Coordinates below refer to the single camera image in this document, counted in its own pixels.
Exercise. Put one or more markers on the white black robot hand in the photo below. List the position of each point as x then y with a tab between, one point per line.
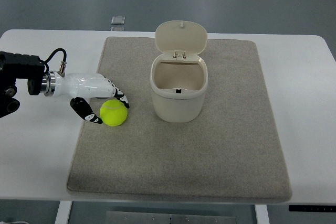
80	87

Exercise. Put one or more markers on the yellow tennis ball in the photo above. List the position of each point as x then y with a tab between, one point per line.
113	113

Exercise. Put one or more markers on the floor socket plate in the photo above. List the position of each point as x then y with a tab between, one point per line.
117	20

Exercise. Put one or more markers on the cream lidded bin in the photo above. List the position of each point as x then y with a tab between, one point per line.
179	76

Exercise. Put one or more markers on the white table leg left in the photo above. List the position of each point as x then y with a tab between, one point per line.
63	213

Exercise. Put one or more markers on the white table leg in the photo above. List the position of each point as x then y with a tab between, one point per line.
261	212
63	213

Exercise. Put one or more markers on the grey felt mat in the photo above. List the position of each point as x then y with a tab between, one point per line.
230	152

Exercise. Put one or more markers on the white table leg right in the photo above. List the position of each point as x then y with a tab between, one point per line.
261	212

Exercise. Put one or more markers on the black desk control panel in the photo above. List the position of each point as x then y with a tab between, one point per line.
312	208

